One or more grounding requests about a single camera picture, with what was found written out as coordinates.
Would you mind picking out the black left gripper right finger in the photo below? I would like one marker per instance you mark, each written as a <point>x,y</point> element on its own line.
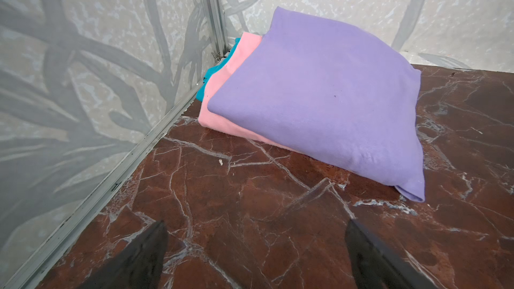
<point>376,265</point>

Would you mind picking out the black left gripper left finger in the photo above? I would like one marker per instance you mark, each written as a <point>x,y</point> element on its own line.
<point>139,265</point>

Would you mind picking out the folded teal t shirt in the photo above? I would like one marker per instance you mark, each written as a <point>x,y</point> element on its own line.
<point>211,71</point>

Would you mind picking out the folded purple t shirt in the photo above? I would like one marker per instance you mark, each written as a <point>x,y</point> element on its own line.
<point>339,94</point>

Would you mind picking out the folded pink t shirt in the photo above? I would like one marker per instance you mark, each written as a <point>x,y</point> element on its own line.
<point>226,105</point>

